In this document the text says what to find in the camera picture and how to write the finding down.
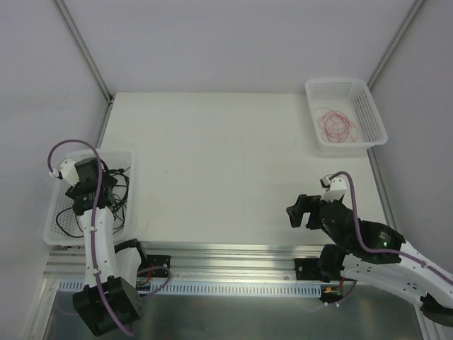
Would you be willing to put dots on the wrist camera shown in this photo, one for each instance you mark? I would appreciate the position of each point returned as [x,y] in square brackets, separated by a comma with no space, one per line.
[335,188]
[66,171]

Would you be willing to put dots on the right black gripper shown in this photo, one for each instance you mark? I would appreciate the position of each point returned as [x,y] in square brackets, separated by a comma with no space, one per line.
[313,213]

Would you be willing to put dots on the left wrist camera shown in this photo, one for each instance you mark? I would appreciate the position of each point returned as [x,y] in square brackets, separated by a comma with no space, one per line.
[66,171]

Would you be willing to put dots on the aluminium frame post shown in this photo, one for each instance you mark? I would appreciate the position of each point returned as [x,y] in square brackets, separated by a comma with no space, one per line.
[403,28]
[70,23]

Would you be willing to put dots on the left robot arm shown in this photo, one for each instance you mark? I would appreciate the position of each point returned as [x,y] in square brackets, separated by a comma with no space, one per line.
[108,299]

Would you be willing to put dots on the right aluminium frame post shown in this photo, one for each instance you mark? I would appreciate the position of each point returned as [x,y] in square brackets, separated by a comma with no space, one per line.
[403,28]

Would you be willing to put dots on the right white plastic basket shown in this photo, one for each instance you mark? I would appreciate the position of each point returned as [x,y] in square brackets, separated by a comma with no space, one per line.
[345,117]

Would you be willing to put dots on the white slotted cable duct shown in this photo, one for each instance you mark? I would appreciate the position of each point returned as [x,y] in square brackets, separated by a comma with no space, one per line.
[178,287]

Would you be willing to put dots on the left aluminium frame post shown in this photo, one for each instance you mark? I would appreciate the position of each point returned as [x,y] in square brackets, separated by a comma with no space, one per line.
[70,23]

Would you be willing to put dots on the white plastic basket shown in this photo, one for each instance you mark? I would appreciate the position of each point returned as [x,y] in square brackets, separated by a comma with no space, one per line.
[345,117]
[63,226]

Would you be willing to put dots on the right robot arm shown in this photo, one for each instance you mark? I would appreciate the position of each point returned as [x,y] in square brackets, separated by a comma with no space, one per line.
[375,254]

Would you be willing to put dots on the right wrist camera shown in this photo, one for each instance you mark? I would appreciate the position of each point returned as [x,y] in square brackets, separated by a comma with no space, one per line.
[335,188]

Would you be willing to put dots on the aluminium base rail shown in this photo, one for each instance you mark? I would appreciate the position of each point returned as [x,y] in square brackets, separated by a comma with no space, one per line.
[245,263]

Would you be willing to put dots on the left white plastic basket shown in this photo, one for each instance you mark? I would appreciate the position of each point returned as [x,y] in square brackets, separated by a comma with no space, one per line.
[63,226]

